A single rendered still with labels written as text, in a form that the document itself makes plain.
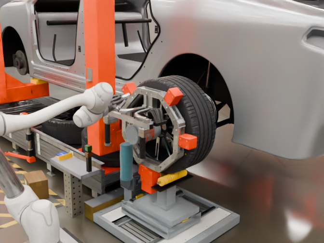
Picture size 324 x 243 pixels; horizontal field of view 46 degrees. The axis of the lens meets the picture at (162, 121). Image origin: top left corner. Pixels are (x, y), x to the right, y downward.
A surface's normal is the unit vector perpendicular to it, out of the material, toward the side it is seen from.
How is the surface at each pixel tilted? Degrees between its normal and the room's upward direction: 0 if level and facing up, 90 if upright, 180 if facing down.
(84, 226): 0
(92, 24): 90
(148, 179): 90
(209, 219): 0
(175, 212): 0
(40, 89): 90
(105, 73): 90
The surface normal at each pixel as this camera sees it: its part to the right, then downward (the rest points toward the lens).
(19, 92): 0.71, 0.23
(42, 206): 0.08, -0.92
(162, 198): -0.70, 0.20
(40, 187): 0.51, 0.27
